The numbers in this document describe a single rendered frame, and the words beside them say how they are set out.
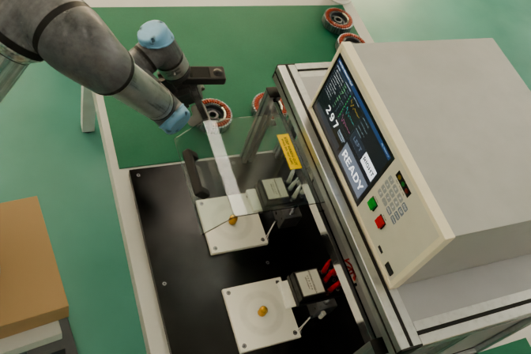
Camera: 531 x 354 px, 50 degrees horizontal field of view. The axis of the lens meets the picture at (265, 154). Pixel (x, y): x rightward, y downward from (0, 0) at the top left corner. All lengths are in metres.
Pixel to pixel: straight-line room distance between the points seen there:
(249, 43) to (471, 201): 1.10
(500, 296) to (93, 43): 0.89
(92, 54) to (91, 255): 1.36
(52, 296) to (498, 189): 0.90
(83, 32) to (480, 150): 0.72
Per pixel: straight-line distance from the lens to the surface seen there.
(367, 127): 1.08
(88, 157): 2.45
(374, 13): 3.62
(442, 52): 1.25
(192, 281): 1.37
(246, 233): 1.44
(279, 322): 1.37
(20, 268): 1.32
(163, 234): 1.41
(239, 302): 1.36
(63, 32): 0.95
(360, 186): 1.12
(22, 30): 1.01
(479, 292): 1.21
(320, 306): 1.37
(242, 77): 1.80
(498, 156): 1.13
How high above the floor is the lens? 2.01
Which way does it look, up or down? 51 degrees down
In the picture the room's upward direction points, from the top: 25 degrees clockwise
